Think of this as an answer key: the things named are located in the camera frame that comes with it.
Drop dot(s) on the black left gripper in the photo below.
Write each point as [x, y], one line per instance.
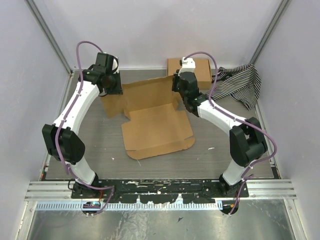
[118, 89]

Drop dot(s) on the left aluminium corner post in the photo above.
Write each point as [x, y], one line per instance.
[48, 34]

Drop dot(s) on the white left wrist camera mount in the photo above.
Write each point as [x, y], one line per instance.
[111, 64]

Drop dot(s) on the striped black white cloth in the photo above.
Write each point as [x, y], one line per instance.
[241, 83]

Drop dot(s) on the aluminium corner post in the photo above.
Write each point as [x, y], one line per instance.
[48, 34]
[280, 11]

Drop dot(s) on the aluminium front frame rail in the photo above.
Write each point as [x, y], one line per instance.
[255, 188]

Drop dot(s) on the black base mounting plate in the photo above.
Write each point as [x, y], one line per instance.
[160, 191]

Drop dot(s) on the slotted grey cable duct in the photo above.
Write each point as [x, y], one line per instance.
[83, 206]

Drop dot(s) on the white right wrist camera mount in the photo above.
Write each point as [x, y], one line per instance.
[186, 65]

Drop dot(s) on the folded brown cardboard box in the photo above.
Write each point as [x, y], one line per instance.
[202, 71]

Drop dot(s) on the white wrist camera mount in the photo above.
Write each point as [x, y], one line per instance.
[186, 65]
[111, 64]

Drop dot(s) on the right aluminium corner post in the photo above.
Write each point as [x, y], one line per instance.
[280, 11]

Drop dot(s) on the brown cardboard box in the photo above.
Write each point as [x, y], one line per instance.
[155, 127]
[202, 71]

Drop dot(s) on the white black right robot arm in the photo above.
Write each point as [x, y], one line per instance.
[246, 143]

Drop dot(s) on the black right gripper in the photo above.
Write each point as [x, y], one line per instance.
[175, 79]

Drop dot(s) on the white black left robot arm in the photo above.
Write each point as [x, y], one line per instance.
[61, 137]

